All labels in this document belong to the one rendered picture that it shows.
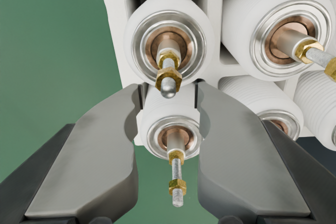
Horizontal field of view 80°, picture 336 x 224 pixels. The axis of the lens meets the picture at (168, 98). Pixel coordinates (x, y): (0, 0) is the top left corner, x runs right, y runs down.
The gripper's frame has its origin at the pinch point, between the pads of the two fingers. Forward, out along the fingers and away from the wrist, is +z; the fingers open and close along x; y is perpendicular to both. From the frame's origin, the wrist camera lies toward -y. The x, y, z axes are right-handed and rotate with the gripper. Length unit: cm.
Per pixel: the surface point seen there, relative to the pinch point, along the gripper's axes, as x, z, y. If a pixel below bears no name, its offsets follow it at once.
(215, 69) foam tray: 6.5, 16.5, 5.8
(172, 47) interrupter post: 0.3, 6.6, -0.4
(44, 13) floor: -26.1, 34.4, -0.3
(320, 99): 20.0, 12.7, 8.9
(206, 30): 3.6, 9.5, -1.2
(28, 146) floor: -44, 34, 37
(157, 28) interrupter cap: -1.1, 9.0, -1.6
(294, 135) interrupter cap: 15.5, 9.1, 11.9
